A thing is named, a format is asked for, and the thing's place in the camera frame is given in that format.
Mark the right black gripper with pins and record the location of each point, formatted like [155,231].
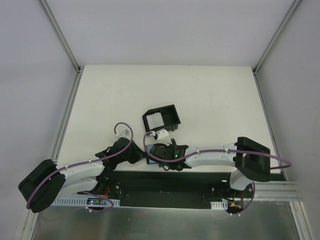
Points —
[155,153]

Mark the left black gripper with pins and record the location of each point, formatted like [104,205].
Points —
[136,153]

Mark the black card tray box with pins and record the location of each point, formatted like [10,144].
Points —
[165,117]

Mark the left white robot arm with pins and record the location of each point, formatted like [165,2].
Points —
[50,181]

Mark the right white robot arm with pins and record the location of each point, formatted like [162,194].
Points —
[251,159]

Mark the white credit card stack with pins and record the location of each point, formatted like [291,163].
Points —
[155,120]

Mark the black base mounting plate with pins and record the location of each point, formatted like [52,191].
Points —
[173,190]

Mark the left electronics board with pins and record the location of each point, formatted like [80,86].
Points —
[96,202]

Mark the electronics board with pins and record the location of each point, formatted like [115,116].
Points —
[238,205]
[96,202]

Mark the right electronics board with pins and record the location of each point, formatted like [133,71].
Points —
[238,205]

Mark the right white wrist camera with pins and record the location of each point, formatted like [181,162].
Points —
[160,134]

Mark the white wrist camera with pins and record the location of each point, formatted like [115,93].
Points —
[126,133]
[160,134]

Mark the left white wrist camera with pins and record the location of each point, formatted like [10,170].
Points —
[126,133]

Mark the right white cable duct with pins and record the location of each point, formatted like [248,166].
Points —
[219,205]

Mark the white cable duct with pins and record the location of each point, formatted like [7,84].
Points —
[219,205]
[81,201]

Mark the left aluminium side rail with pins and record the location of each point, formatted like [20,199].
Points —
[61,131]

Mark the aluminium side rail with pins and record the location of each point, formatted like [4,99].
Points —
[61,131]
[267,116]

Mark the left white cable duct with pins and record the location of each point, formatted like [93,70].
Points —
[81,201]

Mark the right aluminium side rail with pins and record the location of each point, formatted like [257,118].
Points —
[267,116]

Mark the front aluminium extrusion rail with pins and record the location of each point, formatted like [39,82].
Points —
[277,191]

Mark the left aluminium frame post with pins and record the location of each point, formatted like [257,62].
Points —
[59,34]

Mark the aluminium frame post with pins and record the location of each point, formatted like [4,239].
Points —
[59,34]
[289,14]

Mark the right aluminium frame post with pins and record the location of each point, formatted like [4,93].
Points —
[289,14]

